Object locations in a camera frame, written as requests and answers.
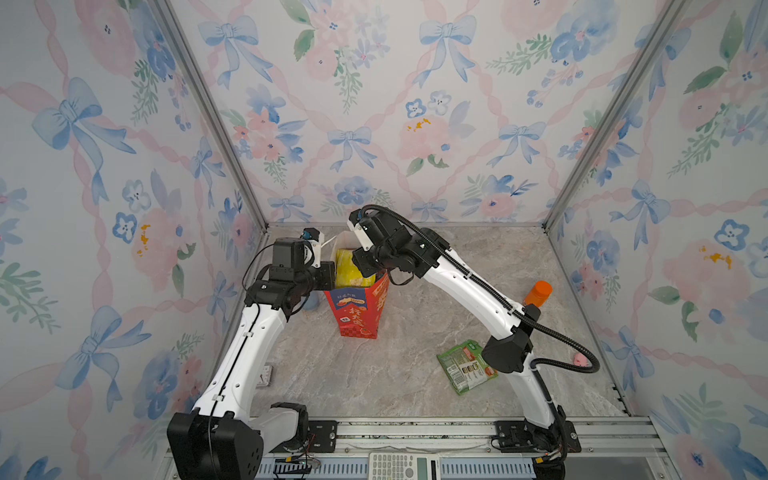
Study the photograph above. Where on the light green snack bag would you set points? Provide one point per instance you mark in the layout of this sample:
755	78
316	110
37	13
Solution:
465	367

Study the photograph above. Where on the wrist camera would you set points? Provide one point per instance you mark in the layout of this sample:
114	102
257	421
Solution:
313	240
355	226

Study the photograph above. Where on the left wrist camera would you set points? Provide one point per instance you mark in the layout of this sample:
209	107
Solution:
313	240

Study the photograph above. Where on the small square clock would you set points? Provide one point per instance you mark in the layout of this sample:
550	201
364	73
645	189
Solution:
265	376

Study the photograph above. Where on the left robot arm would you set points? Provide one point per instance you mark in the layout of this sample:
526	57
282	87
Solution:
218	438

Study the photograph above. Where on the red paper gift bag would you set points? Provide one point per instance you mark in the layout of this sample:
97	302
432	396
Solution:
357	311

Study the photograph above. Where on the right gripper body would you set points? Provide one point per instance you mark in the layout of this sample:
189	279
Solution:
367	263

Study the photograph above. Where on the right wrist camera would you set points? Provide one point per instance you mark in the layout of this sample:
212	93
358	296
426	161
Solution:
355	226

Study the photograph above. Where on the grey calculator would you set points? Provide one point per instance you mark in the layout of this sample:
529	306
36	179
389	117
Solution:
403	466

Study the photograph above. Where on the yellow chips snack bag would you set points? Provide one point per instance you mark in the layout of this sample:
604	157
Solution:
348	274

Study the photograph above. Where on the small pink toy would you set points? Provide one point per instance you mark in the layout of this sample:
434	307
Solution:
580	360

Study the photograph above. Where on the orange plastic bottle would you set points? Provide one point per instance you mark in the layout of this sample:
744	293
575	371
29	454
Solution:
539	294

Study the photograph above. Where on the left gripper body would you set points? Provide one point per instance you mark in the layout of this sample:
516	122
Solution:
316	279

